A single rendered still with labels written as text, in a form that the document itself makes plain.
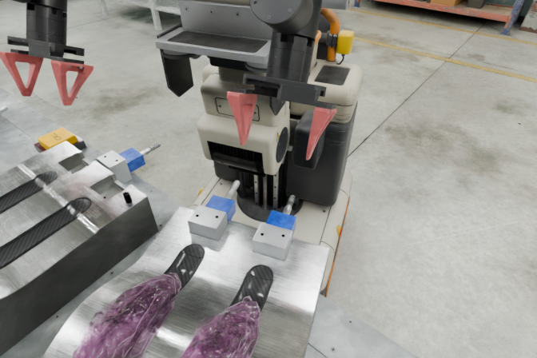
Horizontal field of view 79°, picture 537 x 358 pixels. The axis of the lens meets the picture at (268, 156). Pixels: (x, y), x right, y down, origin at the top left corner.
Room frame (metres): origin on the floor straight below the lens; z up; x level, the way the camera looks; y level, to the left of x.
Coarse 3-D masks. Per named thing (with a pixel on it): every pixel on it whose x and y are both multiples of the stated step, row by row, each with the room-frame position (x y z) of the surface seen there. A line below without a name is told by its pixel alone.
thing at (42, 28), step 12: (36, 12) 0.55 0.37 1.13; (48, 12) 0.56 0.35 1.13; (60, 12) 0.57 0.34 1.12; (36, 24) 0.54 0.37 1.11; (48, 24) 0.55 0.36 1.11; (60, 24) 0.56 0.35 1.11; (36, 36) 0.54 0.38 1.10; (48, 36) 0.54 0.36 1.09; (60, 36) 0.56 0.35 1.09; (60, 48) 0.52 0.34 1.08; (72, 48) 0.54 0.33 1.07
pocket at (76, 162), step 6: (72, 156) 0.49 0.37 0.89; (78, 156) 0.49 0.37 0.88; (60, 162) 0.47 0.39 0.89; (66, 162) 0.47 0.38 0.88; (72, 162) 0.48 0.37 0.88; (78, 162) 0.49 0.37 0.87; (84, 162) 0.49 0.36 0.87; (90, 162) 0.48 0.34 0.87; (66, 168) 0.47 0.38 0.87; (72, 168) 0.48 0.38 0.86; (78, 168) 0.48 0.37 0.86
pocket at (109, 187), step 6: (114, 174) 0.43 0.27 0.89; (102, 180) 0.42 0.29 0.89; (108, 180) 0.42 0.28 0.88; (114, 180) 0.43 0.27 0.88; (90, 186) 0.40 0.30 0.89; (96, 186) 0.41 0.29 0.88; (102, 186) 0.41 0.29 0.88; (108, 186) 0.42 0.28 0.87; (114, 186) 0.43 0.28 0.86; (120, 186) 0.42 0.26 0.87; (126, 186) 0.42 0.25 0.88; (96, 192) 0.40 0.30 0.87; (102, 192) 0.41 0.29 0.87; (108, 192) 0.41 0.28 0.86; (114, 192) 0.41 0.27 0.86; (120, 192) 0.41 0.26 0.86; (108, 198) 0.40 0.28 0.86
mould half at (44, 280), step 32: (32, 160) 0.47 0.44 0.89; (0, 192) 0.39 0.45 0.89; (64, 192) 0.39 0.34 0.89; (0, 224) 0.32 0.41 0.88; (32, 224) 0.32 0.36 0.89; (96, 224) 0.32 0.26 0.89; (128, 224) 0.34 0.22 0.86; (32, 256) 0.27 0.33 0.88; (64, 256) 0.27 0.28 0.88; (96, 256) 0.29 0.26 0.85; (0, 288) 0.22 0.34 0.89; (32, 288) 0.23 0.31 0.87; (64, 288) 0.25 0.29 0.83; (0, 320) 0.19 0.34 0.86; (32, 320) 0.21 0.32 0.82; (0, 352) 0.18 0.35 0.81
